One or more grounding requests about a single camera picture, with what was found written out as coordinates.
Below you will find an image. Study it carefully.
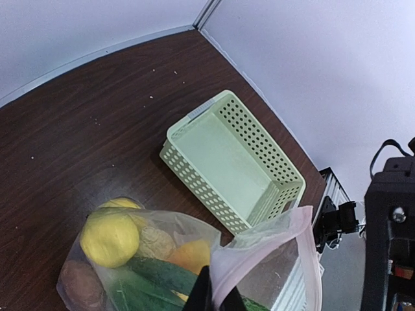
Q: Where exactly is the beige walnut toy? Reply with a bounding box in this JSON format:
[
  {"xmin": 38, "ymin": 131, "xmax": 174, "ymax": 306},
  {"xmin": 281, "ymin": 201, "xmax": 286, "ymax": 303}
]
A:
[{"xmin": 137, "ymin": 226, "xmax": 176, "ymax": 260}]

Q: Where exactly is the clear zip top bag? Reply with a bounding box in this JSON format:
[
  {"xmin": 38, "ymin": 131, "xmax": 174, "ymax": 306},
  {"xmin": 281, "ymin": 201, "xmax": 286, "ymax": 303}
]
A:
[{"xmin": 56, "ymin": 204, "xmax": 322, "ymax": 310}]

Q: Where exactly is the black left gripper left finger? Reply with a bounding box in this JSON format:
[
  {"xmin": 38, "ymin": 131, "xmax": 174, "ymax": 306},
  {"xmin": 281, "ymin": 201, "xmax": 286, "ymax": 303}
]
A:
[{"xmin": 184, "ymin": 266, "xmax": 213, "ymax": 311}]

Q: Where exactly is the green bok choy toy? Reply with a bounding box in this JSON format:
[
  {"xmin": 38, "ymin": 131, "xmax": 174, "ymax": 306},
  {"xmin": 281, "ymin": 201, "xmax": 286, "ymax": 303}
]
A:
[{"xmin": 96, "ymin": 266, "xmax": 185, "ymax": 310}]

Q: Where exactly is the green pepper toy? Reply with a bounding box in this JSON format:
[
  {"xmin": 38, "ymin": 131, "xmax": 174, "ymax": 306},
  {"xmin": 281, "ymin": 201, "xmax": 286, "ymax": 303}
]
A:
[{"xmin": 95, "ymin": 197, "xmax": 143, "ymax": 214}]

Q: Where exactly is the yellow lemon toy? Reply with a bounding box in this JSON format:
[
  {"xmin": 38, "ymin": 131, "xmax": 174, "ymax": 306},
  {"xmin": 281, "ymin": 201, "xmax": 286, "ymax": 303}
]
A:
[{"xmin": 79, "ymin": 209, "xmax": 139, "ymax": 268}]

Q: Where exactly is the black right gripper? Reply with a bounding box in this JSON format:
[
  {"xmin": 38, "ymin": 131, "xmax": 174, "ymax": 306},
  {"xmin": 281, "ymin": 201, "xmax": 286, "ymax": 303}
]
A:
[{"xmin": 361, "ymin": 139, "xmax": 414, "ymax": 310}]

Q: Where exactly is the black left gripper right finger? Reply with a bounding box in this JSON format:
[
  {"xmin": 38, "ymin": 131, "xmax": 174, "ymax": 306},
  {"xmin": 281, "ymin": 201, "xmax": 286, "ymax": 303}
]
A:
[{"xmin": 220, "ymin": 286, "xmax": 246, "ymax": 311}]

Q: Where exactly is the dark green cucumber toy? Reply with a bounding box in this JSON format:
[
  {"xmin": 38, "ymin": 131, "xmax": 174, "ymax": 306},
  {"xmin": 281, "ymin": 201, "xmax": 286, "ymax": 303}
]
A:
[{"xmin": 127, "ymin": 257, "xmax": 267, "ymax": 310}]

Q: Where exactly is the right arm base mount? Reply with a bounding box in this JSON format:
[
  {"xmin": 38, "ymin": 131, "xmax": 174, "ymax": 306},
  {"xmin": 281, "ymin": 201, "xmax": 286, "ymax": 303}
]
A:
[{"xmin": 313, "ymin": 196, "xmax": 359, "ymax": 254}]

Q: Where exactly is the orange mango slice toy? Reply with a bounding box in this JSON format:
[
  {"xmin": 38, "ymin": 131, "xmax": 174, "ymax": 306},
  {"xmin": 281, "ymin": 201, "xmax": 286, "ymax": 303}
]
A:
[{"xmin": 167, "ymin": 239, "xmax": 211, "ymax": 275}]

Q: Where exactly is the brown potato toy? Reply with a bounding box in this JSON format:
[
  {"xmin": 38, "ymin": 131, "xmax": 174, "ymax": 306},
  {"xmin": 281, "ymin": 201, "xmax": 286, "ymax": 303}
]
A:
[{"xmin": 60, "ymin": 260, "xmax": 105, "ymax": 310}]

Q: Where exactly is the pale green perforated basket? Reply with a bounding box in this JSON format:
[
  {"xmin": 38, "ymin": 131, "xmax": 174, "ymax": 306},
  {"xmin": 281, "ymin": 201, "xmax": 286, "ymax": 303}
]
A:
[{"xmin": 160, "ymin": 90, "xmax": 306, "ymax": 235}]

